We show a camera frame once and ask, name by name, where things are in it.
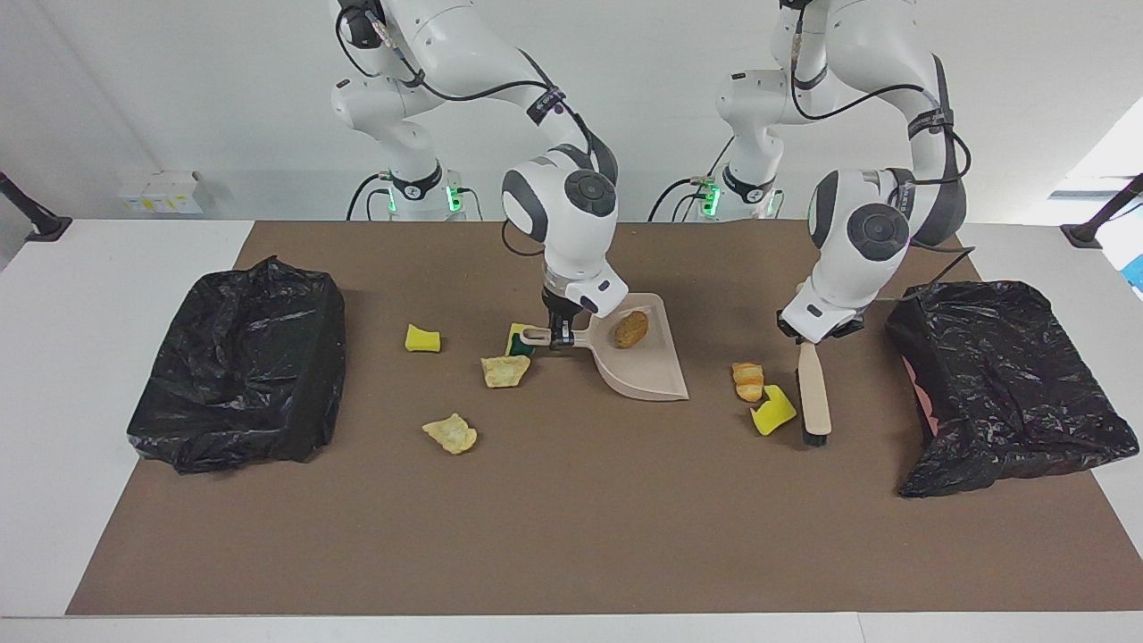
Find brown fried nugget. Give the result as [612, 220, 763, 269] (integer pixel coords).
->
[612, 309, 651, 351]

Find orange croissant piece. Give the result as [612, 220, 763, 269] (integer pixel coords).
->
[731, 362, 766, 404]

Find beige hand brush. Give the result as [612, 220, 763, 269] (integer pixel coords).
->
[796, 339, 832, 447]

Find beige plastic dustpan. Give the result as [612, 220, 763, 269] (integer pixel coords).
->
[521, 292, 691, 404]

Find notched yellow sponge piece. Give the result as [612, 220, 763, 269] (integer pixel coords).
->
[750, 384, 798, 437]

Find pink bin with black bag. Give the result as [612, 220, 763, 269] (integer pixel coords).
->
[884, 280, 1141, 499]

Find brown table mat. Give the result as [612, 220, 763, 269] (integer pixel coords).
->
[65, 221, 1143, 617]

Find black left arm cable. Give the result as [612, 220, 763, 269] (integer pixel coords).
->
[790, 0, 976, 303]

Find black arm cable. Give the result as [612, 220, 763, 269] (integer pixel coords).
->
[335, 7, 619, 260]
[790, 0, 976, 303]

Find black base cable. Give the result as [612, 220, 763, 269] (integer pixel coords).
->
[346, 172, 387, 221]
[647, 134, 738, 222]

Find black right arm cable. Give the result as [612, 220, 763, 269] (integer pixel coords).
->
[335, 7, 619, 260]

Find black camera stand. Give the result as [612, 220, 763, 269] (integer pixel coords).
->
[1060, 172, 1143, 250]
[0, 170, 73, 244]

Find white wall socket box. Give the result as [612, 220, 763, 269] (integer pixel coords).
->
[116, 170, 215, 216]

